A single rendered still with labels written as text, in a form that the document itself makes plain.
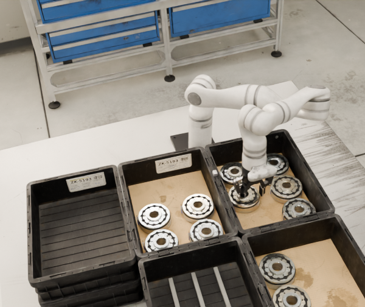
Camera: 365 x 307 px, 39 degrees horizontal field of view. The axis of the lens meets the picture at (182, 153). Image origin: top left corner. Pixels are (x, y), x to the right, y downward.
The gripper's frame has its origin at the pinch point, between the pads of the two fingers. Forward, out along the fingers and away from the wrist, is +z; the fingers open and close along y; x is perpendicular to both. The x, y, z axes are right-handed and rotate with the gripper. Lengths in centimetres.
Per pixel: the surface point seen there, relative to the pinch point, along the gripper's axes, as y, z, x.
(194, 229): 22.7, -0.7, 7.8
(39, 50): 59, 41, -194
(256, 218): 2.3, 2.3, 8.3
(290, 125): -36, 15, -42
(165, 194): 26.3, 2.2, -12.5
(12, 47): 82, 81, -280
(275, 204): -5.7, 2.3, 5.1
